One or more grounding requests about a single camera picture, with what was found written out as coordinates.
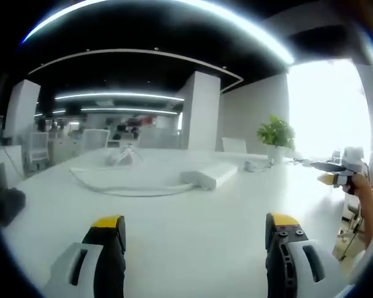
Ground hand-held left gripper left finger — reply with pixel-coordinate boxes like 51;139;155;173
42;214;127;298

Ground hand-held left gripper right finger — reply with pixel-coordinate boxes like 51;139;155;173
264;212;349;298

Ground white power strip box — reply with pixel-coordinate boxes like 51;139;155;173
179;163;239;191

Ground white desk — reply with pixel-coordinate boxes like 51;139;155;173
0;147;361;298

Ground long ceiling light strip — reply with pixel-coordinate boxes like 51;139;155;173
21;0;296;65

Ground person's right hand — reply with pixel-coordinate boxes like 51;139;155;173
349;173;373;202

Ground green potted plant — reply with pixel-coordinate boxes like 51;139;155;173
256;115;297;165

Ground small white device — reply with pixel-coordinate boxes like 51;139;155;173
254;158;275;171

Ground black bag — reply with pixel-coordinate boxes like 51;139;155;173
0;186;27;228

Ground white chair back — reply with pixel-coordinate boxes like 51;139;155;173
221;137;248;154

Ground small tripod with white device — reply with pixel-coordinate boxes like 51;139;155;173
104;143;144;166

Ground white mesh office chair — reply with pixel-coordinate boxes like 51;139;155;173
24;131;49;163
81;128;110;151

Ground metal chair frame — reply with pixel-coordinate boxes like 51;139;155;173
337;201;363;262

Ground white power strip cable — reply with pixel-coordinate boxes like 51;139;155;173
69;166;195;197

